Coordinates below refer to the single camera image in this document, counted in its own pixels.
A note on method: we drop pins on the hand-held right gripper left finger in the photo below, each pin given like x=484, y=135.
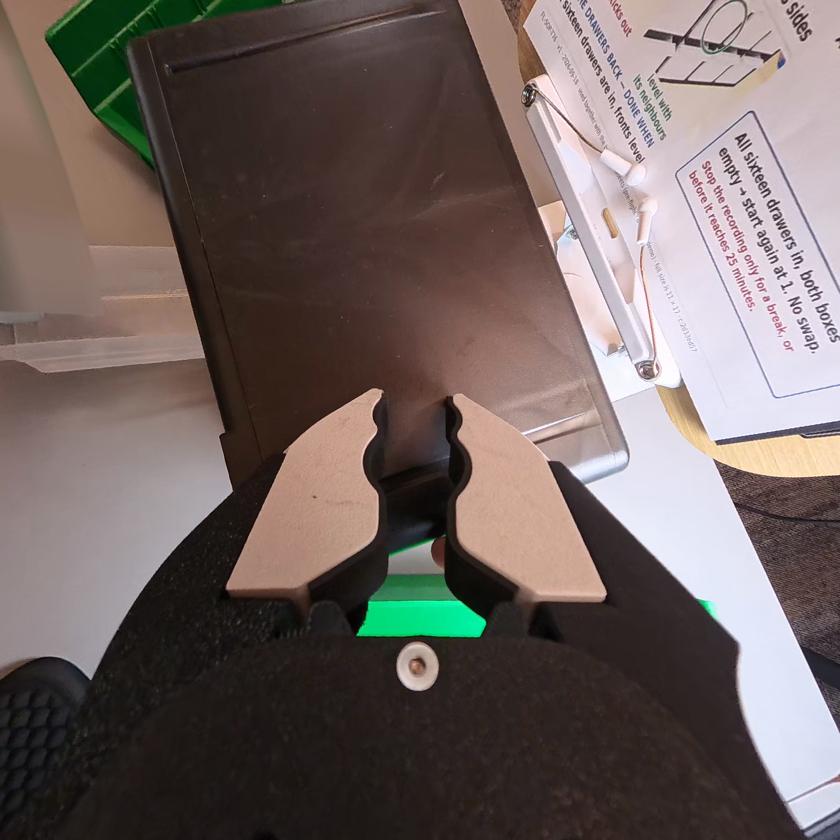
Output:
x=308, y=512

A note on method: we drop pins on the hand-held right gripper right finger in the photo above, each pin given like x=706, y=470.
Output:
x=525, y=525

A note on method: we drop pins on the green plastic bin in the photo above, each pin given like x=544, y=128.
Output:
x=420, y=604
x=98, y=79

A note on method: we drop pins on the clear plastic drawer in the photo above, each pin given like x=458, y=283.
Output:
x=144, y=308

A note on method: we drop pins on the black drawer cabinet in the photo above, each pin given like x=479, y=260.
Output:
x=361, y=229

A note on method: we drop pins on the person's right hand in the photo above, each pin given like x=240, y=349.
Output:
x=439, y=554

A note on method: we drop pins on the white poster clip stand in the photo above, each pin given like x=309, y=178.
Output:
x=590, y=210

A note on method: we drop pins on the printed instruction poster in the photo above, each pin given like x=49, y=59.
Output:
x=754, y=229

